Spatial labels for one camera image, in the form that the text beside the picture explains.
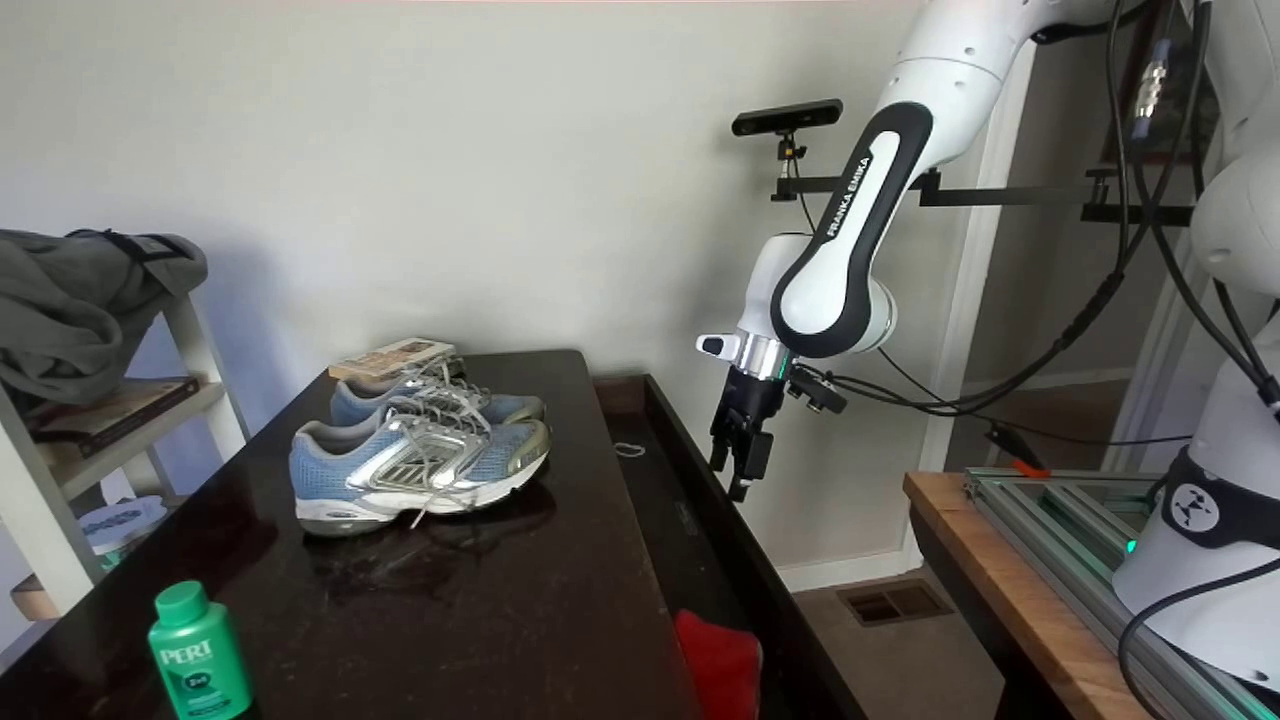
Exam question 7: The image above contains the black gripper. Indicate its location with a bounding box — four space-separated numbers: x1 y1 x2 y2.
703 366 784 503

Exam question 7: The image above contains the dark wood dresser drawer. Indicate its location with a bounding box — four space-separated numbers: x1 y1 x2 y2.
594 373 874 720

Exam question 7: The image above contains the red cloth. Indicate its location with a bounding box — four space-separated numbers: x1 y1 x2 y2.
669 606 768 720

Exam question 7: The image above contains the floor vent grille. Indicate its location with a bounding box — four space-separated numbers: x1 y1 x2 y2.
839 575 961 630

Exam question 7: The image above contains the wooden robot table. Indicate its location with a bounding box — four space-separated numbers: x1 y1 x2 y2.
900 466 1175 720

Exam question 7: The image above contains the dark wood dresser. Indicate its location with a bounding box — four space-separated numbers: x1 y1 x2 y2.
0 348 703 720

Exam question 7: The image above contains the blue grey sneaker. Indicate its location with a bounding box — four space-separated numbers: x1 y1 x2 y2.
323 352 549 430
288 395 554 541

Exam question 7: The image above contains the white shelf rack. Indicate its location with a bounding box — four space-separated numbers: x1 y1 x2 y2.
0 285 252 622

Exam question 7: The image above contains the green plastic bottle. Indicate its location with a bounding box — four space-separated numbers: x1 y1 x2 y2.
144 575 257 720

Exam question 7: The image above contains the blue bundle under shelf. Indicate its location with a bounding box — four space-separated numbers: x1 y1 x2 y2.
76 493 174 568

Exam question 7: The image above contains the grey garment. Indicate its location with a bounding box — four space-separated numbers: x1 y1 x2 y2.
0 224 213 411

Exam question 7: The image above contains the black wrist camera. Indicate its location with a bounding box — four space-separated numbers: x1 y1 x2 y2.
784 363 854 414

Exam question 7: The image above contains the thin black cable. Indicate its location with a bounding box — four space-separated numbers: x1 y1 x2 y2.
878 348 1192 455

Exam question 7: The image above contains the aluminium rail frame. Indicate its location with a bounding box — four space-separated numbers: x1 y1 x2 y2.
964 465 1280 720

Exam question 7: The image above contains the black stereo camera bar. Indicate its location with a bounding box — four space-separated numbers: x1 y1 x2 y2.
730 95 847 140

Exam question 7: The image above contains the black camera mount rod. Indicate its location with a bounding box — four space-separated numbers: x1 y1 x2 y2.
768 132 1197 228

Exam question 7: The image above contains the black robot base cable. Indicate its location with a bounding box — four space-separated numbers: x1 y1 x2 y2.
1118 553 1280 701

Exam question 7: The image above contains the black cable bundle on arm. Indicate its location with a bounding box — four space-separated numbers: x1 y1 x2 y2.
1104 0 1280 411

